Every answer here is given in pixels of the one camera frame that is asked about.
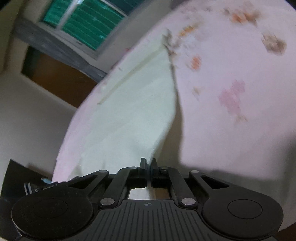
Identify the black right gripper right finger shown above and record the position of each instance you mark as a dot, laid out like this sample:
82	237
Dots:
172	180

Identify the cream white cloth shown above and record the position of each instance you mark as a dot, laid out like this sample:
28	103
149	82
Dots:
132	121

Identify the brown wooden door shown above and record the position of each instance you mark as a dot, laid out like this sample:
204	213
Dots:
63	81

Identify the grey left curtain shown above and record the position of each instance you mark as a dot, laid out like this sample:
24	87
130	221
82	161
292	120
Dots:
46	43

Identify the green glass window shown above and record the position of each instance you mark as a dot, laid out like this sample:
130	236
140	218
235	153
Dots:
90	22

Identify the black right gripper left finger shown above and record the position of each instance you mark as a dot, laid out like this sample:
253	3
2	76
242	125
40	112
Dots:
125	180

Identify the pink floral bed sheet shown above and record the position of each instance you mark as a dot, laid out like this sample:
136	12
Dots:
233	63

